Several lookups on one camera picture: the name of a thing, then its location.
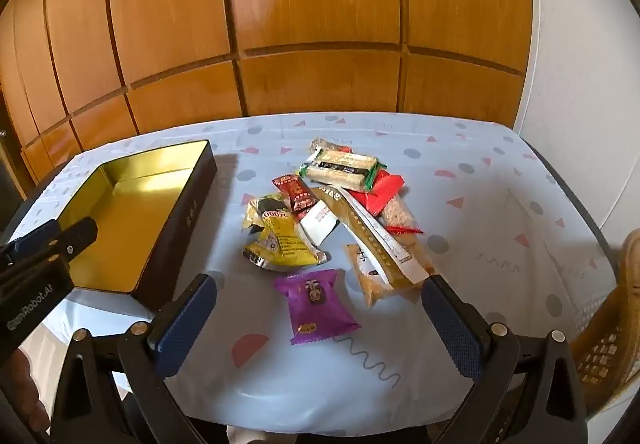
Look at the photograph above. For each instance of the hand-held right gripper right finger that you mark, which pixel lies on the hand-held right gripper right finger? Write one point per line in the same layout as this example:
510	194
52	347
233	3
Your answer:
452	329

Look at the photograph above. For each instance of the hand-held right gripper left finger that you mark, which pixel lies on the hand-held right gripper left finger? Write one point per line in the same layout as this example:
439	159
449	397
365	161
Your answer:
185	324

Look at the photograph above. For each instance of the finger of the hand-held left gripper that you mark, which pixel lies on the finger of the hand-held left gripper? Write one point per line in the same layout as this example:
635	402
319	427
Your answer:
77	234
30	240

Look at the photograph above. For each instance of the black and gold tin box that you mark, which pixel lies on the black and gold tin box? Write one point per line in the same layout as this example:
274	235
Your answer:
125	224

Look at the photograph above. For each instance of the tan snack packet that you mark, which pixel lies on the tan snack packet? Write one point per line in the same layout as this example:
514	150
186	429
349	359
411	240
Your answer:
367	284

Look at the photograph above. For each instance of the long gold stick packet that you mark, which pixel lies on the long gold stick packet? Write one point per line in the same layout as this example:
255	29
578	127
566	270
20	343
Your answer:
370	239

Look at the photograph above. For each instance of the long clear grain bar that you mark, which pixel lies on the long clear grain bar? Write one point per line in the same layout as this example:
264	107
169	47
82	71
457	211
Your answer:
400	216

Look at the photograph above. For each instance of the yellow snack packet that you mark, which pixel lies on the yellow snack packet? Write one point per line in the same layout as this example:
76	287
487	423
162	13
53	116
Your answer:
285	244

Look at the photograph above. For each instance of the purple snack packet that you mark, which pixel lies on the purple snack packet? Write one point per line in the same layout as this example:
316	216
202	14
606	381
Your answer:
315	304

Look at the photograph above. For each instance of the black and gold snack packet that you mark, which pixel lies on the black and gold snack packet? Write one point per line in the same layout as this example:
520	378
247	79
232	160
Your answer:
262	209

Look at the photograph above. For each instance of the bright red snack packet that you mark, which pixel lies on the bright red snack packet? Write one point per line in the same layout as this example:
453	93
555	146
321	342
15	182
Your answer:
385	191

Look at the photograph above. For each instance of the white snack packet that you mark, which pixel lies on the white snack packet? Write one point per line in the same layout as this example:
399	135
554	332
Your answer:
320	224

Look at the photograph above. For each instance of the dark red snack packet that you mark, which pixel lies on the dark red snack packet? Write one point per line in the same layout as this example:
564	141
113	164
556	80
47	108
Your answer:
297	194

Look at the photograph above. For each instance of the green-edged cracker packet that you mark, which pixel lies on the green-edged cracker packet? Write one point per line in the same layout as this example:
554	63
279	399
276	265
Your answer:
340	168

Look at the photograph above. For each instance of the clear snack packet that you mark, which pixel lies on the clear snack packet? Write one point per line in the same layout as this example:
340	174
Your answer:
325	144

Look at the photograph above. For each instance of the patterned white tablecloth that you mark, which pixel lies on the patterned white tablecloth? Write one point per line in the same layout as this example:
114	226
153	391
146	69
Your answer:
500	274

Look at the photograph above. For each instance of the wooden cane chair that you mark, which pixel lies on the wooden cane chair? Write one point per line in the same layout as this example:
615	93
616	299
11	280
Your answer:
605	349

